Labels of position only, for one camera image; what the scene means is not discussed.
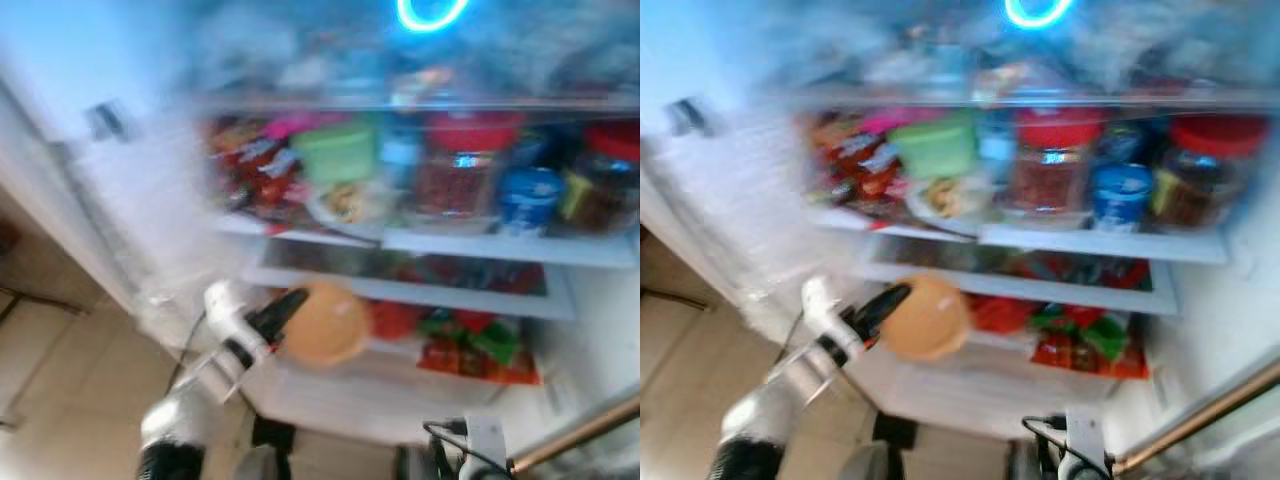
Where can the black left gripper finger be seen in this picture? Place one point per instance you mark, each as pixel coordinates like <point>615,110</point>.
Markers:
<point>282,312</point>
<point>885,308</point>

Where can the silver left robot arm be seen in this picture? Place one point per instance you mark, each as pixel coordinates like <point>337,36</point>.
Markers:
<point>780,400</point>
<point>190,410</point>

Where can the clear fridge drawer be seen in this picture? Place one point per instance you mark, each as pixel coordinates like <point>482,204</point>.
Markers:
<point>400,285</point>
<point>1010,275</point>

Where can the dark door fridge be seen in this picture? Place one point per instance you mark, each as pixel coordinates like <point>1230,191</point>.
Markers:
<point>740,200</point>
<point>150,200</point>

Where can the white plate of food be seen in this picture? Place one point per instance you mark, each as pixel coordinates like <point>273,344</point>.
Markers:
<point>945,198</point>
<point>350,205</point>

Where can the red snack packets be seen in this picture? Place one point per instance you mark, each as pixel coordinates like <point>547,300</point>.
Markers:
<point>860,160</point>
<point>255,165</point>

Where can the green lidded food box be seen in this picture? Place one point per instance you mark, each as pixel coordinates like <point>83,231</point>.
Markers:
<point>935,145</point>
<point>335,150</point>

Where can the red and green food packets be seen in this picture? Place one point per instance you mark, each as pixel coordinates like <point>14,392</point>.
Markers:
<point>1085,340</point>
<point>470,345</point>

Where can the clear bottle blue label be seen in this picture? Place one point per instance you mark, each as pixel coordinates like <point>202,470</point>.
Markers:
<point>997,145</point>
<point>400,155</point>

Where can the blue and white cup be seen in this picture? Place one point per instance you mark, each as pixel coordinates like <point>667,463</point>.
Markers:
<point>528,195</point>
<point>1120,195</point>

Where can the grey fridge wall sticker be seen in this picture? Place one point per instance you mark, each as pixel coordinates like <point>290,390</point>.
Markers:
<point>690,115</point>
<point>110,120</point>

